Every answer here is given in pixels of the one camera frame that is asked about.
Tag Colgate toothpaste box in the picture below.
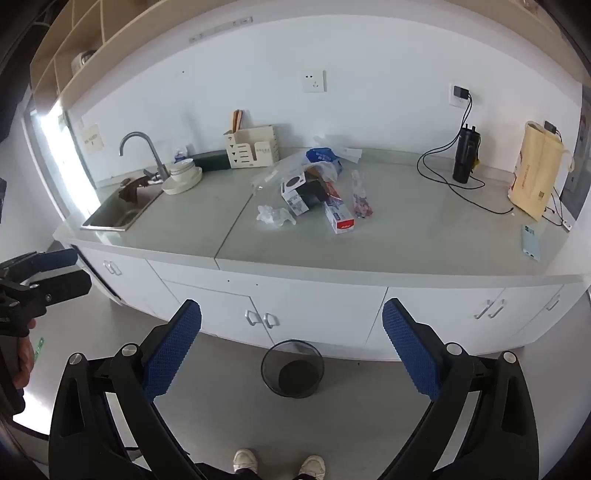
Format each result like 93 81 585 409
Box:
324 182 356 234

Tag chrome kitchen faucet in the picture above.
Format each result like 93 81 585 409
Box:
118 130 170 181

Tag black mesh trash bin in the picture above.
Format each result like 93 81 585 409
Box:
260 339 325 399

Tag person's left hand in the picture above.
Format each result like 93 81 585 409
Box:
13 336 35 390

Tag stainless steel sink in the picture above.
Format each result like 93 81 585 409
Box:
81 176 162 232

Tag white left shoe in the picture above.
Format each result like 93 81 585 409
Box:
232 449 259 474

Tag white shoe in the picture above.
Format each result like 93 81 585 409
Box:
298 455 327 480
232 449 259 474

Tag stacked white bowls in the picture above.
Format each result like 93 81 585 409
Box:
162 159 202 195

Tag white right shoe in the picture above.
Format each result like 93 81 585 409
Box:
298 455 327 480

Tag white base cabinets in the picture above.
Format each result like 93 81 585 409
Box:
75 245 589 361

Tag dark green sponge tray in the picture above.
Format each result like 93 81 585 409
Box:
191 150 231 173

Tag crumpled white tissue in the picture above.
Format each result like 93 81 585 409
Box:
256 205 297 228

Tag cream utensil holder box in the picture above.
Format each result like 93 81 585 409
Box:
224 125 280 169

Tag white black small carton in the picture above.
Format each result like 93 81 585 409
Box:
280 171 329 216

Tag black tumbler cup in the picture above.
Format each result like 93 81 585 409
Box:
453 125 481 184

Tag blue plastic bag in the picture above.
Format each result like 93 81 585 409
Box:
303 147 344 182

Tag black plug charger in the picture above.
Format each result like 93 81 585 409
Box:
453 85 472 100

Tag wooden wall shelf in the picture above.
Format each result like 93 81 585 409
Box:
30 1 587 114

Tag black power cable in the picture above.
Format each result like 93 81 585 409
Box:
417 94 516 216

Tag white wall socket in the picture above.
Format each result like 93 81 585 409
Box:
301 69 327 93

